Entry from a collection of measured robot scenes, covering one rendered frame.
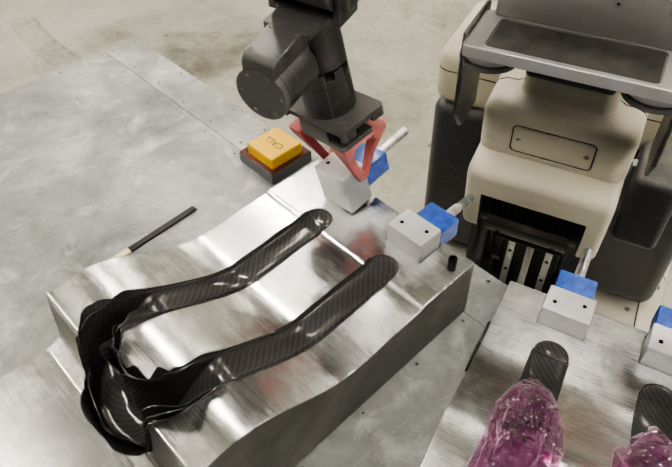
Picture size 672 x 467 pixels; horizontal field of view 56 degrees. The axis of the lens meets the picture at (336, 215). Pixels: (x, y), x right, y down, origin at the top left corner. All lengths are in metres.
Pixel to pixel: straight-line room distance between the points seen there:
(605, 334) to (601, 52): 0.33
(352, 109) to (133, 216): 0.40
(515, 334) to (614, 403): 0.12
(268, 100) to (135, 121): 0.55
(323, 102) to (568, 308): 0.34
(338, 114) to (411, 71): 2.05
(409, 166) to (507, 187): 1.24
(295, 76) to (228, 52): 2.31
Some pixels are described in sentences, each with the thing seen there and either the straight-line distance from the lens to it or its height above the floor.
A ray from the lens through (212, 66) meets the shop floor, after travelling 2.81.
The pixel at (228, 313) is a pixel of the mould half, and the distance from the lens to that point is 0.67.
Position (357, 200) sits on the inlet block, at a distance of 0.76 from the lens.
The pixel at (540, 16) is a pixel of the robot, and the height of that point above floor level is 1.05.
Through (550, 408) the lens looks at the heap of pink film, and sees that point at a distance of 0.61.
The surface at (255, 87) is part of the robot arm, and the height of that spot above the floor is 1.10.
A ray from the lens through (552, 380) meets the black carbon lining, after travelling 0.70.
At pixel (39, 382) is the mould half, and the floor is 0.86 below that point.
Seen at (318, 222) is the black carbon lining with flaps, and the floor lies 0.89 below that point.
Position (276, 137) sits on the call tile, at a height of 0.84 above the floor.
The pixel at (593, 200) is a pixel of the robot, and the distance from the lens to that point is 0.98.
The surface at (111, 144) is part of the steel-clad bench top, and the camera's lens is 1.09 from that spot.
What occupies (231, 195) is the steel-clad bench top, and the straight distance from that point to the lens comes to 0.94.
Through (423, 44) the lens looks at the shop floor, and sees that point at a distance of 2.91.
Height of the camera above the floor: 1.43
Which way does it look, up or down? 45 degrees down
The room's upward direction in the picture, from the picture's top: 2 degrees counter-clockwise
